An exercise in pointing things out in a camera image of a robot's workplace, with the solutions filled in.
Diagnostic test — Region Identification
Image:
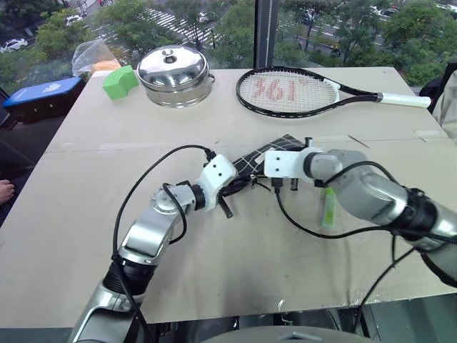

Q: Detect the dark chair back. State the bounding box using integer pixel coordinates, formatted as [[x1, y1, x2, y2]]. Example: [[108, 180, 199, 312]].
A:
[[418, 59, 457, 108]]

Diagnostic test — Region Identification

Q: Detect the black white tennis racket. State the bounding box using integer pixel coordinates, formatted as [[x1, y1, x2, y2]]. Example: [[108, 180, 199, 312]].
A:
[[235, 66, 433, 119]]

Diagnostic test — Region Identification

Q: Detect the steel pot with lid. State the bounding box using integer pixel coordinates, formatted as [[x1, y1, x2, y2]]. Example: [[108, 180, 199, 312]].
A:
[[136, 45, 216, 109]]

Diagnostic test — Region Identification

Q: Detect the blue lidded bin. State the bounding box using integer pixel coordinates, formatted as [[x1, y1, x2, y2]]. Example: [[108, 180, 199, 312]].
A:
[[2, 76, 86, 124]]

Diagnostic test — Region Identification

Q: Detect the clear plastic bag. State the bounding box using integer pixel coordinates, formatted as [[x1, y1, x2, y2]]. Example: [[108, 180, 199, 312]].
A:
[[71, 38, 123, 78]]

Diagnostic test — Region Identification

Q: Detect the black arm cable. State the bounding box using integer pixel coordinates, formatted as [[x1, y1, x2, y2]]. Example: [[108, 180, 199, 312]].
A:
[[111, 144, 216, 343], [271, 159, 457, 337]]

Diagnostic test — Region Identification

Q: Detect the green translucent tube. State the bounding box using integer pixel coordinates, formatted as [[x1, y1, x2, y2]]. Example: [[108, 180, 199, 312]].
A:
[[321, 187, 338, 230]]

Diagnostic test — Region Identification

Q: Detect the black white grid pouch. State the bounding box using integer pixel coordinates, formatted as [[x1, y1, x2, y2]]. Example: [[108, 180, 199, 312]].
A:
[[231, 133, 308, 181]]

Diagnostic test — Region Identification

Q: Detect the green foam block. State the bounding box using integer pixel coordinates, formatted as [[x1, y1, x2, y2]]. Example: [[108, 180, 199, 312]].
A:
[[102, 65, 141, 101]]

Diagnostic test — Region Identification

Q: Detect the bystander bare hand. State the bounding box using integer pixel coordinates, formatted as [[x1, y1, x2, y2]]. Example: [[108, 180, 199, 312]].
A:
[[0, 179, 16, 207]]

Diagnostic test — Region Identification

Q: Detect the white parked car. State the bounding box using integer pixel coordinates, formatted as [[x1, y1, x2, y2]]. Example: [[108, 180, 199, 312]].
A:
[[0, 38, 29, 54]]

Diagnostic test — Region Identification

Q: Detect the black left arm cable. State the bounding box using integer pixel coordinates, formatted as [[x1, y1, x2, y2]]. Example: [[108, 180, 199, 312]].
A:
[[111, 144, 216, 343]]

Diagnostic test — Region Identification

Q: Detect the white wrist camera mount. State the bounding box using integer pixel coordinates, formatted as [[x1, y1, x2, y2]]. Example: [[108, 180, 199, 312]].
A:
[[196, 154, 238, 212], [263, 146, 322, 180]]

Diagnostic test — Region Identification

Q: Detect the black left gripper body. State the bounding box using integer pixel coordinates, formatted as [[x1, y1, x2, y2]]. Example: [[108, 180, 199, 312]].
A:
[[214, 179, 239, 209]]

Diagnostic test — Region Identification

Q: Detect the dark window frame post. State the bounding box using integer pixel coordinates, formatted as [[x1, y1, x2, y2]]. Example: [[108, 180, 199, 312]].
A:
[[253, 0, 280, 69]]

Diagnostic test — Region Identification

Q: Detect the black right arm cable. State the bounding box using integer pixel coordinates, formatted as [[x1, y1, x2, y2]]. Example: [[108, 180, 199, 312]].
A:
[[271, 159, 457, 337]]

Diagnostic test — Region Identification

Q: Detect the person in beige clothing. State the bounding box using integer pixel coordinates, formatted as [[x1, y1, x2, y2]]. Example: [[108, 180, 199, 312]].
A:
[[431, 69, 457, 141]]

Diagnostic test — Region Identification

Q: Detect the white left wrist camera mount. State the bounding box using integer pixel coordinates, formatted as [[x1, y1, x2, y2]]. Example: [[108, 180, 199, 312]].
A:
[[196, 154, 238, 212]]

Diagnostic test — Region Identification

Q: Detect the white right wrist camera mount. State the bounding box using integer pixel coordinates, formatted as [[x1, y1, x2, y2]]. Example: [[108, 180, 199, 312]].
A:
[[263, 146, 322, 180]]

